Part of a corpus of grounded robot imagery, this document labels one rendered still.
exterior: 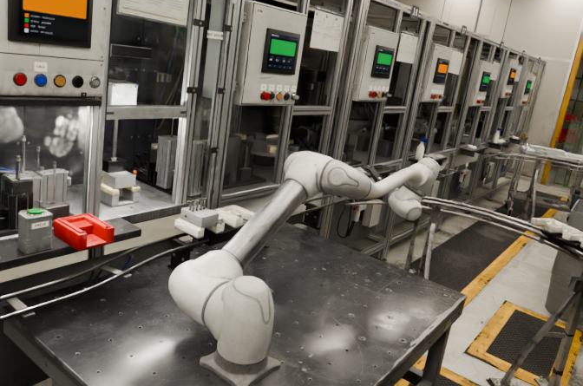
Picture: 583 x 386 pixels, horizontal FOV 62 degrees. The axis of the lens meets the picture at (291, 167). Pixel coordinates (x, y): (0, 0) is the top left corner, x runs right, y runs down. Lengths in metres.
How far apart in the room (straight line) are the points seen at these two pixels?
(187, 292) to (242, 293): 0.21
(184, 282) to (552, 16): 8.73
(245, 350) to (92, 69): 1.02
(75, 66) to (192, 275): 0.77
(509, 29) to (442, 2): 1.39
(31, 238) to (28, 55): 0.55
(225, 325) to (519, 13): 8.86
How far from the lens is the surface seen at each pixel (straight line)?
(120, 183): 2.09
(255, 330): 1.45
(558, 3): 9.70
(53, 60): 1.71
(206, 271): 1.57
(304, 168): 1.79
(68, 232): 1.73
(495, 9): 9.91
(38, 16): 1.66
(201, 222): 1.99
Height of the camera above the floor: 1.62
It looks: 13 degrees down
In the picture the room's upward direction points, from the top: 9 degrees clockwise
